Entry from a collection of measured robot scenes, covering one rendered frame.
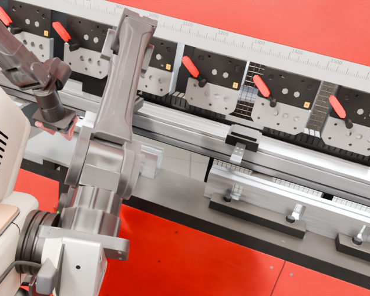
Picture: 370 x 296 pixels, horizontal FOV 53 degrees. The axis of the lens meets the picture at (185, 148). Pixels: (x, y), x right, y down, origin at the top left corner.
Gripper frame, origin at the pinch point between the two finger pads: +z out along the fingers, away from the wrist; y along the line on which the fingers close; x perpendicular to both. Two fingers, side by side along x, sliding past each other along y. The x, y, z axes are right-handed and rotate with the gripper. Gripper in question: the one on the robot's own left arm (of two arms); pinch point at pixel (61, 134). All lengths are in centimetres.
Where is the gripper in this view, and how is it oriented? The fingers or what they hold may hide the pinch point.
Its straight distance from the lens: 114.6
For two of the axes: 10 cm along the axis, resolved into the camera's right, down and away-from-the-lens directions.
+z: -0.4, 5.7, 8.2
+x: -3.4, 7.6, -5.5
